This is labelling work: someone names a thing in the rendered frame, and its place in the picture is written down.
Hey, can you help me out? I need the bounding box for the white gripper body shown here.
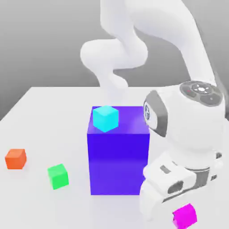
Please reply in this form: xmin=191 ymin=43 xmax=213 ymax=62
xmin=139 ymin=180 xmax=191 ymax=223

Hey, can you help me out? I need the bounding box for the small magenta cube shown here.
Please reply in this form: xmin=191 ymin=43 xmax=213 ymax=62
xmin=172 ymin=203 xmax=198 ymax=229

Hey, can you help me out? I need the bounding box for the small cyan cube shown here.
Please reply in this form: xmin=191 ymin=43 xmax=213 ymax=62
xmin=92 ymin=105 xmax=119 ymax=133

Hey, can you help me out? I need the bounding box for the small green cube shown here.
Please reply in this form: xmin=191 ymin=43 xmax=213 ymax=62
xmin=47 ymin=163 xmax=69 ymax=190

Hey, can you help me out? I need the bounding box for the small orange cube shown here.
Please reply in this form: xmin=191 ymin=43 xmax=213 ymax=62
xmin=4 ymin=148 xmax=27 ymax=170

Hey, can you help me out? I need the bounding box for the large blue box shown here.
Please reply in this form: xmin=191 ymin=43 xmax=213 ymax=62
xmin=87 ymin=106 xmax=150 ymax=196

